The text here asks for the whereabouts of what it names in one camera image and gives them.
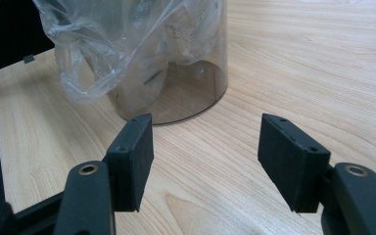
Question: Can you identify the clear plastic bag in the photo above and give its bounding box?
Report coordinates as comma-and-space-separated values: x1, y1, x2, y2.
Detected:
31, 0, 225, 106

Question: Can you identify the clear plastic cylinder bin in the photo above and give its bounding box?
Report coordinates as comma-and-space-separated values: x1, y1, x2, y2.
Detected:
107, 0, 229, 127

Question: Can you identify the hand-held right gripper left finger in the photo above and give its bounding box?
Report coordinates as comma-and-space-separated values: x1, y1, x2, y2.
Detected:
102, 113, 155, 212

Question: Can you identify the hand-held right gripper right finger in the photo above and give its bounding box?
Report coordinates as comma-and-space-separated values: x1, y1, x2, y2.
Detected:
257, 113, 332, 214

